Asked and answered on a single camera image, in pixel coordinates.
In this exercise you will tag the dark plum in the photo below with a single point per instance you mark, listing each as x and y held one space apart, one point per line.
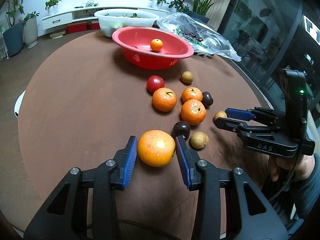
207 99
181 128

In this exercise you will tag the red plastic colander bowl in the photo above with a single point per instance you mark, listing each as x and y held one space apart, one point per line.
134 43

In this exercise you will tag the white plastic basin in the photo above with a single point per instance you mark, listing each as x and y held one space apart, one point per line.
111 20

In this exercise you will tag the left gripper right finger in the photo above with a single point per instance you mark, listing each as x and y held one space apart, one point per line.
249 214

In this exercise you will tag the white TV cabinet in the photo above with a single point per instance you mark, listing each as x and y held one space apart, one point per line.
73 15

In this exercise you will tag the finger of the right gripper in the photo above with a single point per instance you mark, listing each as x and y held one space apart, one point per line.
240 114
232 126

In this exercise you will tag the small orange in bowl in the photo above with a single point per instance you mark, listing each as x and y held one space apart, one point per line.
156 45

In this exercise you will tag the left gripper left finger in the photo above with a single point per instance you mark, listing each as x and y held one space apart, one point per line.
64 213

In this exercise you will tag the large orange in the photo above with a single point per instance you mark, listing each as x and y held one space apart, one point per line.
156 148

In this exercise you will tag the red tomato on table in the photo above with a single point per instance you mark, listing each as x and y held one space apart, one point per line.
154 82

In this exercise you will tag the small potted plant on cabinet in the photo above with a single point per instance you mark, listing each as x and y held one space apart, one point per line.
52 6

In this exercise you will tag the clear plastic bag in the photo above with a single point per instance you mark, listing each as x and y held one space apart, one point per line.
204 40

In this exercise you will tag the mandarin with stem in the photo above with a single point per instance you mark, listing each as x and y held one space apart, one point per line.
164 99

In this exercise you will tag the person's right hand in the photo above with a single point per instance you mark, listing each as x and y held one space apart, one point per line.
304 166

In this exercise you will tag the blue potted plant left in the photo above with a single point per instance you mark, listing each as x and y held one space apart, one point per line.
13 36

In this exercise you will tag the brown longan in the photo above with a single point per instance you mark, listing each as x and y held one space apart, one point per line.
199 140
187 77
220 114

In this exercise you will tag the red box under cabinet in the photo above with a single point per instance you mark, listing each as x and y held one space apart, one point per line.
76 27

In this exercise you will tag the bushy plant white pot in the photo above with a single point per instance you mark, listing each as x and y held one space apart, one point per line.
178 5

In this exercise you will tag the white potted plant left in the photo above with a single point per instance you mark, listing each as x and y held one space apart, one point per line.
30 33

